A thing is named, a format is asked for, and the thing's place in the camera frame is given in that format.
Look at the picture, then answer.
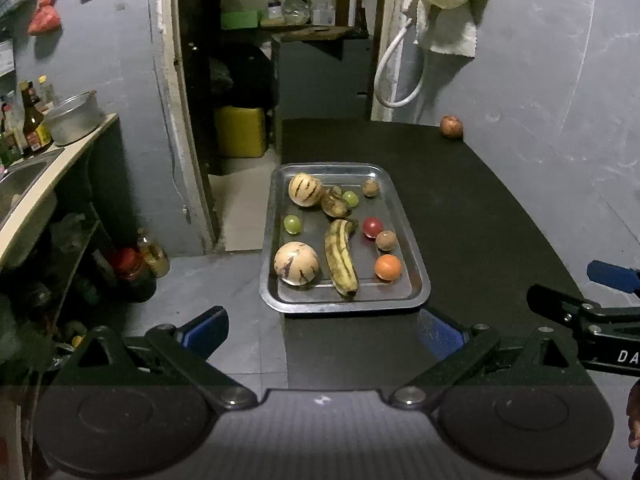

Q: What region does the overripe spotted banana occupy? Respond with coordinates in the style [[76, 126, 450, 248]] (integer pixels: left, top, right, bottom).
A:
[[324, 218, 360, 298], [320, 185, 351, 219]]

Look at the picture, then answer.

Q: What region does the pale spotted pepino melon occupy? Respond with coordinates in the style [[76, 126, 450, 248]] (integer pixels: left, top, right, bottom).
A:
[[273, 241, 320, 287]]

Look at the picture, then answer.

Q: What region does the wooden board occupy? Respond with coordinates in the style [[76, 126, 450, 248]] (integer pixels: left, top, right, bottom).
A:
[[260, 25, 371, 43]]

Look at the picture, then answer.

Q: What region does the cardboard sheet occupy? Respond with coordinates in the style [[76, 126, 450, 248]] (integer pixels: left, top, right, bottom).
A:
[[209, 172, 273, 252]]

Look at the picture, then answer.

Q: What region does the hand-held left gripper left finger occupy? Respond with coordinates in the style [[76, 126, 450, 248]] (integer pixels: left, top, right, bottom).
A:
[[55, 306, 256, 413]]

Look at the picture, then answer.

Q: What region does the metal pot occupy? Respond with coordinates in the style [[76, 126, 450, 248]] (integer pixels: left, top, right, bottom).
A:
[[44, 91, 107, 147]]

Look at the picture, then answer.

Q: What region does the metal tray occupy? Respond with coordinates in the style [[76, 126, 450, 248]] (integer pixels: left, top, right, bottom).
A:
[[259, 162, 432, 315]]

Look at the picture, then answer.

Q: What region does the clear glass bottle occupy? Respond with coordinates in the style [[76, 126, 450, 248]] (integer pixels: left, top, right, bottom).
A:
[[37, 75, 56, 111]]

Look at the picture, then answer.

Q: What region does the thin wall cable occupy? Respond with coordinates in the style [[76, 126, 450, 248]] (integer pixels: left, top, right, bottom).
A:
[[150, 0, 193, 226]]

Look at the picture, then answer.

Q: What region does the striped pepino melon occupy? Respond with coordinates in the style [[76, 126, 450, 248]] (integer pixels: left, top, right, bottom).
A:
[[288, 172, 325, 209]]

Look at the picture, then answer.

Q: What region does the small white box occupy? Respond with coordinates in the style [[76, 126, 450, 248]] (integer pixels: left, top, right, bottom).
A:
[[312, 0, 336, 26]]

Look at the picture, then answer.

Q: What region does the grey cabinet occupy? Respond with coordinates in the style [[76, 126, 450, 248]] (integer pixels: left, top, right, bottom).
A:
[[272, 35, 376, 122]]

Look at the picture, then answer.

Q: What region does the clear plastic bag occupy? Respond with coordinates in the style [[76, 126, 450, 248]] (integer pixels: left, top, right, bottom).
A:
[[282, 0, 313, 26]]

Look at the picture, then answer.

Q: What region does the green box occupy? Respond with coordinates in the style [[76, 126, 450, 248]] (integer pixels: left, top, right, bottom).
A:
[[221, 10, 261, 31]]

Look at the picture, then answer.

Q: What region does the yellow jerrycan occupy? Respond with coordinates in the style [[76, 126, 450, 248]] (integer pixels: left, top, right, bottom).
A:
[[215, 106, 267, 158]]

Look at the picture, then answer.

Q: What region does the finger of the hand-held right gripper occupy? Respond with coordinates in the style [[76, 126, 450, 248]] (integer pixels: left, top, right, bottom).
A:
[[527, 284, 603, 331], [586, 260, 640, 297]]

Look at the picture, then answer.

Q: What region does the kitchen counter with shelves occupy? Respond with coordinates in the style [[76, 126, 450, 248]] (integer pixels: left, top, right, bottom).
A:
[[0, 112, 121, 386]]

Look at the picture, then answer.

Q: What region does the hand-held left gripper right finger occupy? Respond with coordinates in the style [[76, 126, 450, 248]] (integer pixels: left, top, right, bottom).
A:
[[389, 308, 593, 409]]

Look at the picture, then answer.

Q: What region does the small orange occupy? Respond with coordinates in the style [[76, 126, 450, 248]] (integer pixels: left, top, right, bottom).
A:
[[374, 254, 403, 282]]

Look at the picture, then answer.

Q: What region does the person's right hand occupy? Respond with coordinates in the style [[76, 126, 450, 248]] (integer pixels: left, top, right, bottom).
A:
[[626, 379, 640, 466]]

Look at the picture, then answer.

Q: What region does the brown sauce bottle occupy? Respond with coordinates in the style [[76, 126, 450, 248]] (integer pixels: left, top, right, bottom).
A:
[[19, 81, 53, 155]]

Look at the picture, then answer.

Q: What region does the yellow oil bottle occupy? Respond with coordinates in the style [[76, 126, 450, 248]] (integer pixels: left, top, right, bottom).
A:
[[136, 228, 171, 279]]

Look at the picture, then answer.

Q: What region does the red-lid jar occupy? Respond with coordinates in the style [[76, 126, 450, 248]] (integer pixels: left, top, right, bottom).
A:
[[107, 247, 157, 303]]

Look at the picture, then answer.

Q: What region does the white hose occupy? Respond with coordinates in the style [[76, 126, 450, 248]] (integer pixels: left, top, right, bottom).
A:
[[374, 16, 426, 108]]

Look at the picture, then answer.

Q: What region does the metal sink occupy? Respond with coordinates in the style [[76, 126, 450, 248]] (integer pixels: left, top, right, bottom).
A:
[[0, 147, 65, 226]]

